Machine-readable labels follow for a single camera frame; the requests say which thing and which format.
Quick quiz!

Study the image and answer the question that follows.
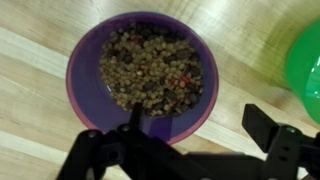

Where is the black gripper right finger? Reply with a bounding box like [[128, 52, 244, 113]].
[[242, 104, 320, 180]]

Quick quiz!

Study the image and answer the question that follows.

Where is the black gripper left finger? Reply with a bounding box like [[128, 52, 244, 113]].
[[55, 102, 188, 180]]

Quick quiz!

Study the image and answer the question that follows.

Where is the beans and lentils mix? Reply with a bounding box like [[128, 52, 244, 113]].
[[99, 23, 203, 117]]

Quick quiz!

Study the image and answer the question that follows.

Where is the blue purple plastic bowl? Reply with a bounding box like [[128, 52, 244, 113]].
[[66, 12, 219, 144]]

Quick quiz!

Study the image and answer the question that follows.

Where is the green plastic bowl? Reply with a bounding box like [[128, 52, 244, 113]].
[[286, 19, 320, 124]]

